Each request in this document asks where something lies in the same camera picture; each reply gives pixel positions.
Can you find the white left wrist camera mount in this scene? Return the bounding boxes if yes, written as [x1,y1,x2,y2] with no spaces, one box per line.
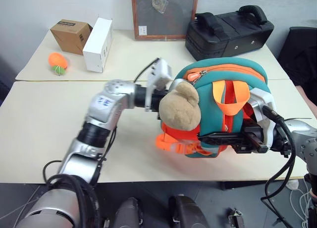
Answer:
[145,58,174,113]

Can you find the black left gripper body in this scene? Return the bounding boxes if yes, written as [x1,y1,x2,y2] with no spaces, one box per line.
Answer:
[150,88,171,121]

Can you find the wooden framed dark picture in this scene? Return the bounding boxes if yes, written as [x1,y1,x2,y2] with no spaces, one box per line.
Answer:
[130,0,200,42]

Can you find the white cardboard box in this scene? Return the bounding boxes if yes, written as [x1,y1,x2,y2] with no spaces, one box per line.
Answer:
[82,16,114,73]

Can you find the black chair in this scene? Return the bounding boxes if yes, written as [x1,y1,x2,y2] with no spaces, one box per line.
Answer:
[276,26,317,105]

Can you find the white floor cables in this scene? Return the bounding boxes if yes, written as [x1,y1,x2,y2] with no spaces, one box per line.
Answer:
[287,177,317,228]

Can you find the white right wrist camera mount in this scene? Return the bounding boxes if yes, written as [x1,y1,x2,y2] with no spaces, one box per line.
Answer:
[247,87,278,150]

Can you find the brown cardboard box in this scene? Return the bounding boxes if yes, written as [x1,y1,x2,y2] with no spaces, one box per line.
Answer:
[50,19,94,56]

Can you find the orange and teal plush backpack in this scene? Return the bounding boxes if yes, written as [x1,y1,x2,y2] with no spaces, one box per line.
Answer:
[155,57,272,160]

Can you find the small black metal bracket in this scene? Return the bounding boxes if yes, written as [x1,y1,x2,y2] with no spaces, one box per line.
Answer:
[227,207,246,228]

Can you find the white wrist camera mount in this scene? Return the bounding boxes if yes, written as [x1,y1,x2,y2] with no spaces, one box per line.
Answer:
[145,58,174,113]
[247,87,278,150]

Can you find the orange plush fruit toy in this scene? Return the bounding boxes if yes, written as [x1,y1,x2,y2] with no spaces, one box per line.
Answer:
[48,52,70,76]

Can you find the black carrying case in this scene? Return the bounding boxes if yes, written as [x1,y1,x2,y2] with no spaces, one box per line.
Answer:
[185,5,275,62]

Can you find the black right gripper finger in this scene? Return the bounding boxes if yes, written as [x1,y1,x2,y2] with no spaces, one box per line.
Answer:
[198,131,246,146]

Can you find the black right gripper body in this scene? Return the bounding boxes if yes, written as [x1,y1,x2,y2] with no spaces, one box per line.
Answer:
[232,118,270,154]

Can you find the dark rounded shape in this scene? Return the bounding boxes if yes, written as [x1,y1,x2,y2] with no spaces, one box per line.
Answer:
[168,194,209,228]
[115,196,145,228]

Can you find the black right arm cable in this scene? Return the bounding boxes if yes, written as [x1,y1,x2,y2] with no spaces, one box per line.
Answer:
[260,105,299,228]

